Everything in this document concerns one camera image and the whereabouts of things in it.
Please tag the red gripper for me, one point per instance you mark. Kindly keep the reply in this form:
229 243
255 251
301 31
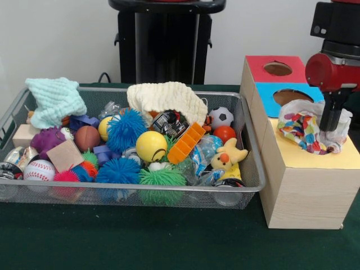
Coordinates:
323 73

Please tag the white paper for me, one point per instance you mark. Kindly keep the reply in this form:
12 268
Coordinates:
303 126

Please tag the cream knitted cloth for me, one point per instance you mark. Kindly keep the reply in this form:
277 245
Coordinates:
168 97

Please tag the mint knitted cloth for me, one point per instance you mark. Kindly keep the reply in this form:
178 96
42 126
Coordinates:
56 101

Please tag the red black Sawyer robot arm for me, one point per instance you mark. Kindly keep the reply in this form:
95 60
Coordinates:
337 25

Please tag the wooden box with three holes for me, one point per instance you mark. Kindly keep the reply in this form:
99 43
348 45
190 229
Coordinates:
306 197

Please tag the shallow mesh bin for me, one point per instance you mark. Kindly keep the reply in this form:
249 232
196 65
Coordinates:
168 197

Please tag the black white soccer ball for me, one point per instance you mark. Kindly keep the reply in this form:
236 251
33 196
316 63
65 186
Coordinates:
221 118

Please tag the yellow plush toy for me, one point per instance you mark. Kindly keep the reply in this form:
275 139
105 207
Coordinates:
227 157

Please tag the orange plastic brick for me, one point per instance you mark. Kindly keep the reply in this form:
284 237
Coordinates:
185 143

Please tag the green spiky ball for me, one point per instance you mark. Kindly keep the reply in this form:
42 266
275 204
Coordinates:
160 178

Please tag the yellow ball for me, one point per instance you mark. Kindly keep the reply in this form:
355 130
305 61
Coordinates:
150 144

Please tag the blue spiky ball with eyes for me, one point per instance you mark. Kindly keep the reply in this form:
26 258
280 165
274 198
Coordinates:
126 130

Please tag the dark green tablecloth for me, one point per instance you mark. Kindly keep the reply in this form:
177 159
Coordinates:
140 242

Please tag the white baseball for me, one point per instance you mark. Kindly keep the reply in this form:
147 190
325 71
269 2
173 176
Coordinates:
39 170

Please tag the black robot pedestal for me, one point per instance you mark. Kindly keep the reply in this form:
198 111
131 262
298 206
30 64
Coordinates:
168 42

